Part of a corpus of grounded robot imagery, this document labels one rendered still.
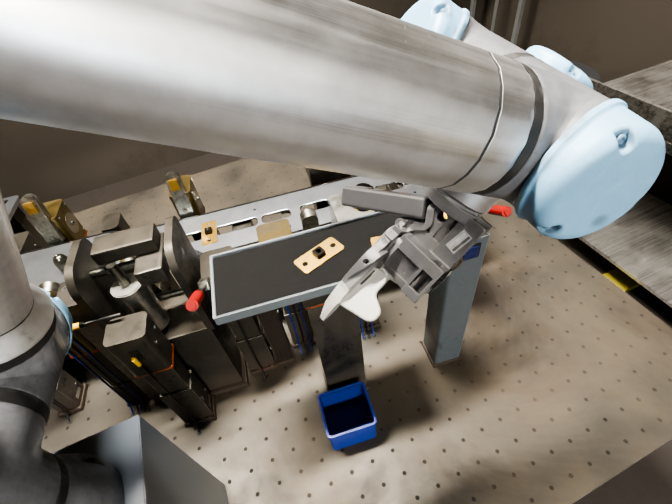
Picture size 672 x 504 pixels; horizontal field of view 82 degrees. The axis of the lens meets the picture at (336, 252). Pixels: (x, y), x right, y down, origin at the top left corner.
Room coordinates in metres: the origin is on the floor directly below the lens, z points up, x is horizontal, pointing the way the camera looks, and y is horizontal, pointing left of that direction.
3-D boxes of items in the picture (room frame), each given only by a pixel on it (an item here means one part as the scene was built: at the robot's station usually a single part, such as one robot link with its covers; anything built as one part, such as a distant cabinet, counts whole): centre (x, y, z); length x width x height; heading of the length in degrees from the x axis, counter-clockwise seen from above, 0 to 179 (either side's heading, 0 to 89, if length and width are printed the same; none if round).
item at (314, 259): (0.45, 0.03, 1.17); 0.08 x 0.04 x 0.01; 124
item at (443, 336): (0.49, -0.23, 0.92); 0.08 x 0.08 x 0.44; 9
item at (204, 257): (0.53, 0.24, 0.89); 0.12 x 0.07 x 0.38; 9
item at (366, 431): (0.34, 0.03, 0.74); 0.11 x 0.10 x 0.09; 99
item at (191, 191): (0.92, 0.40, 0.87); 0.12 x 0.07 x 0.35; 9
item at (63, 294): (0.49, 0.49, 0.91); 0.07 x 0.05 x 0.42; 9
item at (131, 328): (0.41, 0.39, 0.89); 0.09 x 0.08 x 0.38; 9
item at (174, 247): (0.52, 0.37, 0.94); 0.18 x 0.13 x 0.49; 99
